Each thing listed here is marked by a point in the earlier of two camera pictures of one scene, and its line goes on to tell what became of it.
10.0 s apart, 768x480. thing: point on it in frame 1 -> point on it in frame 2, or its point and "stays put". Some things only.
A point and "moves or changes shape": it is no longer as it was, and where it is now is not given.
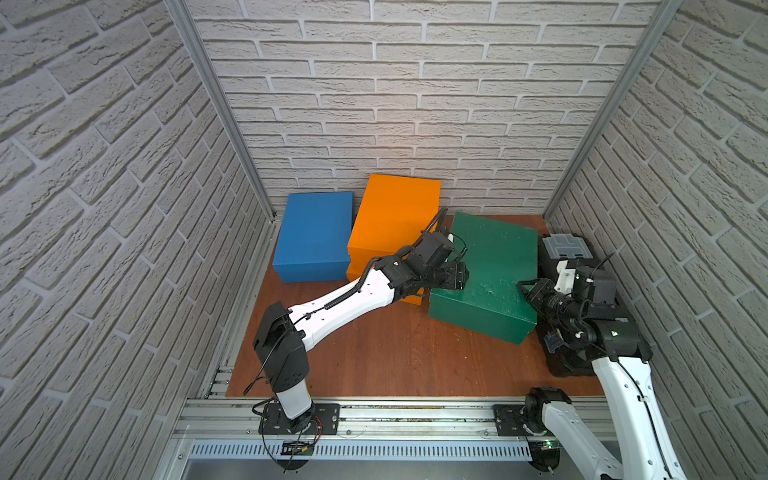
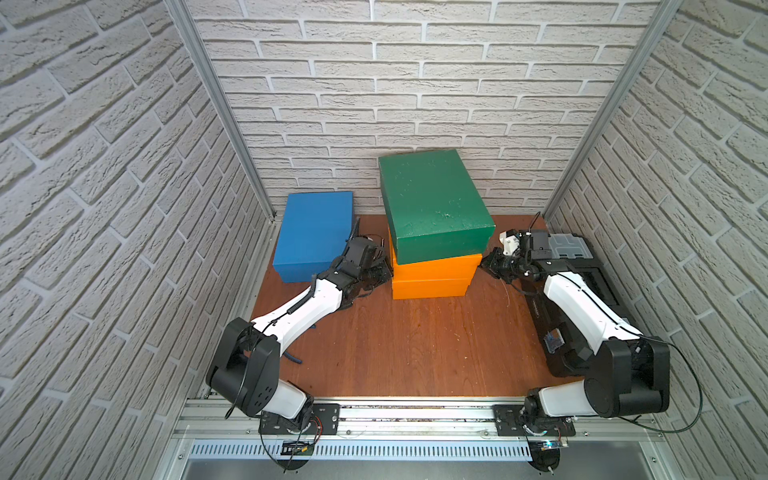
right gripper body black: x=555 y=306 -> x=506 y=267
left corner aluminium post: x=194 y=37 stays put
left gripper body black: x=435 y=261 -> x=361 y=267
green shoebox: x=499 y=257 -> x=434 y=206
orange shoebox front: x=395 y=213 moves or changes shape
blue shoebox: x=314 y=238 stays put
